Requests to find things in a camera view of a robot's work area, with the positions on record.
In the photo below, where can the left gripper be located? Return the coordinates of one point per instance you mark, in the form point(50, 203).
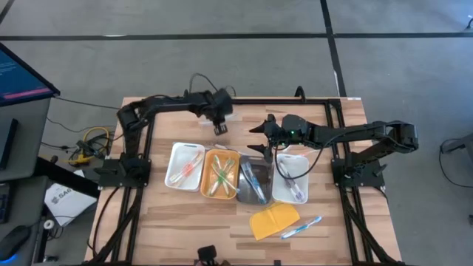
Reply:
point(218, 105)

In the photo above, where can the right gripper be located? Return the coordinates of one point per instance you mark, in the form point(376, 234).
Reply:
point(292, 131)

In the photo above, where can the green toothbrush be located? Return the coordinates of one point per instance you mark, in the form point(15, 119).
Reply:
point(229, 166)
point(221, 177)
point(227, 181)
point(218, 164)

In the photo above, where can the orange plastic bin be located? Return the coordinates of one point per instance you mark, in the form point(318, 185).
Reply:
point(207, 162)

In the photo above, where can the red toothbrush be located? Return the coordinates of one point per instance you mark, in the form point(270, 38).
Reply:
point(184, 171)
point(195, 160)
point(176, 180)
point(190, 166)
point(181, 176)
point(308, 152)

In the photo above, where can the white plastic bin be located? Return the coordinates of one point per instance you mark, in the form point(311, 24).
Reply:
point(175, 162)
point(301, 166)

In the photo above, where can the grey translucent plastic bin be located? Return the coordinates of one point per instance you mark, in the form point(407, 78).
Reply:
point(245, 192)

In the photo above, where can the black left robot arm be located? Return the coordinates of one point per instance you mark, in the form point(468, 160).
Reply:
point(155, 103)

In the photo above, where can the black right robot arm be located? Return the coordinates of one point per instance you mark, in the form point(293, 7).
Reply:
point(369, 133)

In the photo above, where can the yellow folded cloth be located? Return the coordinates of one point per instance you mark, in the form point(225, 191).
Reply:
point(271, 221)

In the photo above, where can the black desk beam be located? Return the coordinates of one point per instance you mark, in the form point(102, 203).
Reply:
point(63, 175)

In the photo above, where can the white printed box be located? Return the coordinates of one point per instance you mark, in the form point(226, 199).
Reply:
point(68, 203)

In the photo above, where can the grey desk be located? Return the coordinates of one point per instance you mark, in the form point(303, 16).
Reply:
point(29, 140)

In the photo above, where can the white tape roll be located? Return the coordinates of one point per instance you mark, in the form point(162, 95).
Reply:
point(48, 224)

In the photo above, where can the monitor with blue screen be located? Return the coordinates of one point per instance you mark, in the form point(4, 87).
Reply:
point(18, 79)

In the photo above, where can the black flat device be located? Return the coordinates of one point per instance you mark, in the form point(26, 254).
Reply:
point(7, 142)

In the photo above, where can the black keyboard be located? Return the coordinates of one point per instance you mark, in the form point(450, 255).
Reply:
point(3, 203)

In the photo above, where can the black computer mouse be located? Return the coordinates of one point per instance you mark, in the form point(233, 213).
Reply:
point(13, 242)

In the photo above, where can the black aluminium rig frame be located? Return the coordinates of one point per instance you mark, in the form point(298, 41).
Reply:
point(277, 101)

